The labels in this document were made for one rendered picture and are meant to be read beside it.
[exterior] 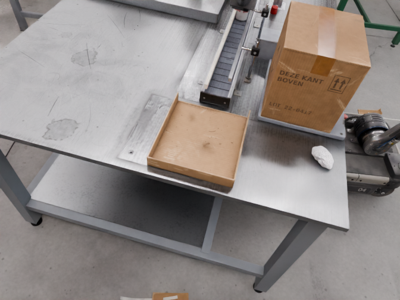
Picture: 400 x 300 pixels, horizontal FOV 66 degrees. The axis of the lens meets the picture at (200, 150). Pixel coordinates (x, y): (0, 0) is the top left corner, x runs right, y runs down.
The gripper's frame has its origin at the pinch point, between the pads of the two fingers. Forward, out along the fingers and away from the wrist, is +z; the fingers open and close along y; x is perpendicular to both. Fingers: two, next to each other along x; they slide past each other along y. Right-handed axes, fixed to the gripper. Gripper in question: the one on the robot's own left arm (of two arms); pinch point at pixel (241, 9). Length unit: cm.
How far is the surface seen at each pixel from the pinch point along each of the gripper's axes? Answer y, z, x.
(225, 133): -8, -32, 56
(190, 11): 23.8, 8.0, 2.2
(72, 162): 66, 23, 87
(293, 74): -22, -42, 35
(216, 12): 11.5, 7.6, 0.0
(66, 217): 53, 5, 110
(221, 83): -1.2, -23.7, 38.7
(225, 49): 1.5, -10.2, 21.9
